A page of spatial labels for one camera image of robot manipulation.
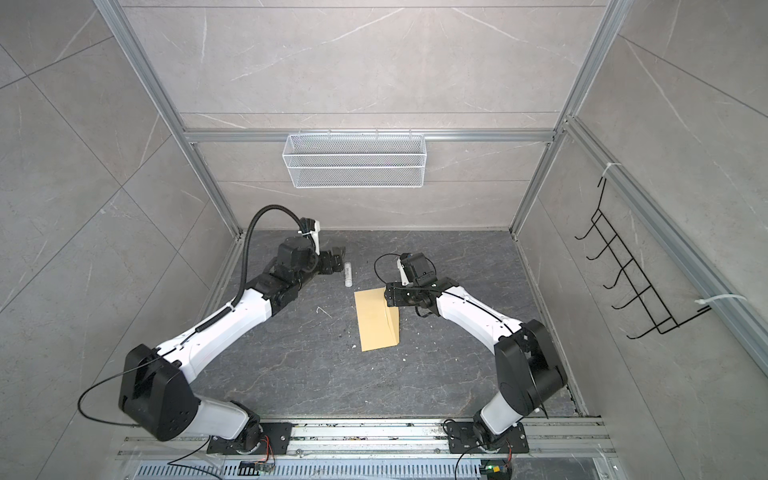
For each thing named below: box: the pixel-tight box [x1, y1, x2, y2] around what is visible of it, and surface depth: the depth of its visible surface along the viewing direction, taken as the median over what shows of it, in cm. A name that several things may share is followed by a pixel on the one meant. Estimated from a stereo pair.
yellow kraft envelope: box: [354, 287, 400, 352], surface depth 95 cm
